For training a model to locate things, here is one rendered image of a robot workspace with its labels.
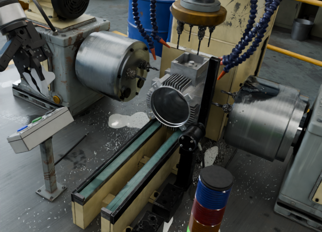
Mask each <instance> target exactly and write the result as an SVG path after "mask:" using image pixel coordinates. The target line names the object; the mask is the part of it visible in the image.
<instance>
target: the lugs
mask: <svg viewBox="0 0 322 232"><path fill-rule="evenodd" d="M161 85H162V84H161V82H160V81H157V82H155V83H154V84H152V87H153V88H154V89H157V88H159V87H160V86H161ZM184 97H185V99H186V100H187V101H188V102H189V101H191V100H192V99H193V98H194V96H193V94H192V93H191V92H188V93H186V94H185V95H184ZM149 115H150V117H151V118H152V119H155V116H154V114H153V113H152V112H151V113H149ZM188 126H189V125H188V124H187V123H186V124H184V125H182V126H180V127H179V128H180V130H181V131H184V130H186V129H187V127H188Z"/></svg>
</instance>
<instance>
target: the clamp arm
mask: <svg viewBox="0 0 322 232"><path fill-rule="evenodd" d="M220 62H221V59H220V58H216V57H210V58H209V63H208V68H207V74H206V79H205V84H204V89H203V94H202V99H201V104H200V109H199V114H198V119H197V123H199V124H201V125H202V126H203V127H204V128H205V130H206V127H207V121H208V117H209V112H210V108H211V103H212V99H213V94H214V89H215V85H216V81H217V76H218V72H219V66H220Z"/></svg>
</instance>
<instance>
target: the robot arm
mask: <svg viewBox="0 0 322 232"><path fill-rule="evenodd" d="M26 19H27V16H26V14H25V12H24V10H23V8H22V7H21V5H20V3H19V2H18V0H0V32H1V34H2V35H10V36H11V37H10V38H9V39H8V40H7V42H6V43H5V45H4V46H3V48H2V49H1V50H0V72H3V71H5V70H6V68H7V67H8V65H9V62H10V61H11V59H12V60H13V62H14V65H15V66H16V68H17V70H18V72H19V74H20V76H21V77H22V78H23V79H24V80H25V81H26V83H27V84H28V85H30V86H31V87H32V88H33V89H34V90H35V91H37V92H38V93H39V94H41V95H42V96H44V97H45V98H46V97H48V96H49V92H48V85H49V84H50V83H51V82H52V81H53V80H54V79H55V75H54V73H53V72H49V71H46V70H45V68H44V67H43V66H42V65H41V63H40V62H42V61H45V60H47V58H48V57H50V56H53V53H52V51H51V49H50V47H49V45H48V43H47V41H46V39H45V38H44V39H41V38H40V36H39V34H38V32H37V30H36V29H35V27H34V25H33V23H32V21H28V22H25V20H26ZM44 44H46V45H47V47H48V49H49V51H50V53H48V51H45V49H44V47H43V46H42V45H44ZM28 67H29V68H30V69H29V70H28Z"/></svg>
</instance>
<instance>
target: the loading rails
mask: <svg viewBox="0 0 322 232"><path fill-rule="evenodd" d="M185 131H186V130H184V131H181V130H180V129H179V128H178V129H177V130H176V131H175V130H174V131H173V129H172V130H171V128H170V129H169V128H167V129H166V127H165V128H164V126H163V127H162V124H161V125H160V123H159V124H158V120H157V119H156V118H155V119H151V120H150V121H149V122H148V123H147V124H146V125H145V126H143V127H142V128H141V129H140V130H139V131H138V132H137V133H136V134H135V135H134V136H132V137H131V138H130V139H129V140H128V141H127V142H126V143H125V144H124V145H123V146H121V147H120V148H119V149H118V150H117V151H116V152H115V153H114V154H113V155H112V156H111V157H109V158H108V159H107V160H106V161H105V162H104V163H103V164H102V165H101V166H100V167H98V168H97V169H96V170H95V171H94V172H93V173H92V174H91V175H90V176H89V177H87V178H86V179H85V180H84V181H83V182H82V183H81V184H80V185H79V186H78V187H77V188H75V189H74V190H73V191H72V192H71V203H72V207H71V208H72V216H73V223H74V224H76V225H77V226H79V227H81V228H83V229H85V228H86V227H87V226H88V225H89V224H90V223H91V222H92V220H93V219H94V218H95V217H96V216H97V215H98V214H99V213H100V212H101V232H131V230H132V229H133V228H132V227H130V224H131V223H132V222H133V220H134V219H135V218H136V216H137V215H138V214H139V213H140V212H141V210H142V209H143V208H144V207H145V205H146V204H147V203H148V202H150V203H153V201H154V200H155V198H156V197H157V196H158V195H159V193H160V192H158V191H157V190H158V188H159V187H160V186H161V185H162V183H163V182H164V181H165V179H166V178H167V177H168V175H169V174H170V173H171V172H172V173H173V174H176V175H177V171H178V166H179V163H178V162H179V160H180V154H179V148H180V145H179V142H178V139H179V136H180V135H181V134H182V133H183V132H185ZM165 141H166V142H165ZM164 142H165V143H164ZM163 143H164V144H163ZM162 144H163V145H162ZM160 146H161V147H160ZM159 147H160V148H159ZM158 148H159V149H158ZM157 149H158V150H157ZM155 152H156V153H155ZM154 153H155V154H154ZM153 154H154V155H153ZM152 155H153V156H152ZM151 156H152V157H151ZM150 157H151V158H150ZM137 171H138V172H137ZM136 172H137V173H136ZM135 173H136V175H135ZM134 175H135V176H134ZM133 176H134V177H133ZM132 177H133V178H132ZM131 178H132V179H131ZM130 179H131V180H130ZM129 180H130V181H129ZM128 181H129V182H128ZM127 182H128V183H127ZM126 183H127V184H126ZM125 184H126V186H125ZM124 186H125V187H124ZM123 187H124V188H123ZM122 188H123V189H122ZM121 189H122V190H121ZM120 190H121V191H120ZM119 191H120V192H119ZM118 192H119V193H118ZM117 193H118V194H117ZM116 194H117V195H116ZM115 195H116V196H115Z"/></svg>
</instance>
